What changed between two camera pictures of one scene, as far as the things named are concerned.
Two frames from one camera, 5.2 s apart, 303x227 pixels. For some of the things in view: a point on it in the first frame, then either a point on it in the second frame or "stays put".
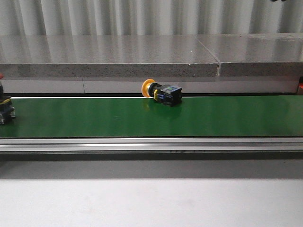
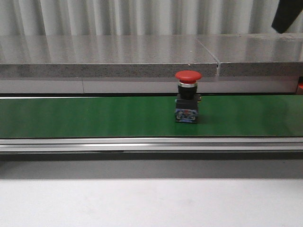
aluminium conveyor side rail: x=150 y=144 stays put
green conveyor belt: x=144 y=117 stays put
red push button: x=7 y=111 -> x=186 y=100
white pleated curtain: x=115 y=17 stays put
